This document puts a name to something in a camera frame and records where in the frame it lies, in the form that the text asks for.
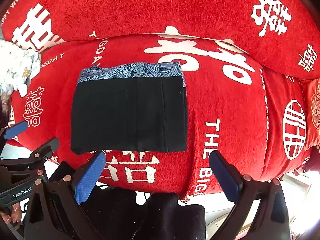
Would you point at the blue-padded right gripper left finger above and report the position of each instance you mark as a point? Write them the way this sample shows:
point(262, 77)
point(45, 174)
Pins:
point(54, 210)

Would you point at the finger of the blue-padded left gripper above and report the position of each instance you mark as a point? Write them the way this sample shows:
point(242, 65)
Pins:
point(13, 131)

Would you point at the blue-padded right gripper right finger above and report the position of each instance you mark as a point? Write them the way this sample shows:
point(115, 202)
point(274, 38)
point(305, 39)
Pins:
point(271, 220)

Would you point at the black pants with blue waistband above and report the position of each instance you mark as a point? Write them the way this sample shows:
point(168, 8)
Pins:
point(132, 107)

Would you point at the person's left hand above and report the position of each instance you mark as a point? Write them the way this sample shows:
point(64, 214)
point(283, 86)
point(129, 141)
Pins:
point(15, 216)

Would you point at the black garment in foreground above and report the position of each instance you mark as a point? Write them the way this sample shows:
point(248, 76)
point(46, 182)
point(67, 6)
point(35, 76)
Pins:
point(116, 215)

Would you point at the white floral cloth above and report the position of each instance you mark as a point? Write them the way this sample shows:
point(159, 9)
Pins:
point(18, 68)

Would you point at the red embroidered cushion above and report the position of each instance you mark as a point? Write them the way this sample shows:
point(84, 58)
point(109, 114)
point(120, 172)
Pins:
point(311, 95)

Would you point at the red pillow with white characters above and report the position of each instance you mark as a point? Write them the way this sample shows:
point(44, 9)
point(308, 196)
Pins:
point(280, 34)

